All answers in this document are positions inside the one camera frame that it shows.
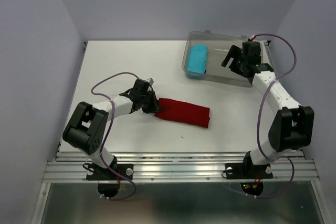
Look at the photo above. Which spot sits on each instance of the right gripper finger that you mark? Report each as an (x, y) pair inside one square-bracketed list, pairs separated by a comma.
[(233, 54), (234, 67)]

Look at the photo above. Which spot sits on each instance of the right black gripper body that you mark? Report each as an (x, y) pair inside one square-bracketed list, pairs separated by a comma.
[(243, 61)]

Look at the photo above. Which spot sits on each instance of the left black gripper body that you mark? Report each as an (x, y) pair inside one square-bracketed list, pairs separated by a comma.
[(143, 98)]

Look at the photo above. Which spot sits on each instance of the clear plastic bin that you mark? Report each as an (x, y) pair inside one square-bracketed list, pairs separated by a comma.
[(218, 46)]

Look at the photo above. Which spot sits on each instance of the red t shirt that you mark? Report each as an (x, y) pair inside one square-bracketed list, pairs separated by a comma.
[(183, 112)]

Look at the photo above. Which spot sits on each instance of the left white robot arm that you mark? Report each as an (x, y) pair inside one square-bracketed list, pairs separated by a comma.
[(90, 124)]

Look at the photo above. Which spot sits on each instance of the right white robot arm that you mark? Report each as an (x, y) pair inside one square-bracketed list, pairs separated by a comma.
[(292, 126)]

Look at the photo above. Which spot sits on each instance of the rolled light blue t shirt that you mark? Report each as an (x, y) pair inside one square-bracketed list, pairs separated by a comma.
[(196, 61)]

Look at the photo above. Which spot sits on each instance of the aluminium mounting rail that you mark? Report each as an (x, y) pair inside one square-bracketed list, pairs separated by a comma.
[(148, 167)]

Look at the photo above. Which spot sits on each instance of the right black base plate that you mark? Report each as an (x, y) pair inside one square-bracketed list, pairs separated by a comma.
[(239, 171)]

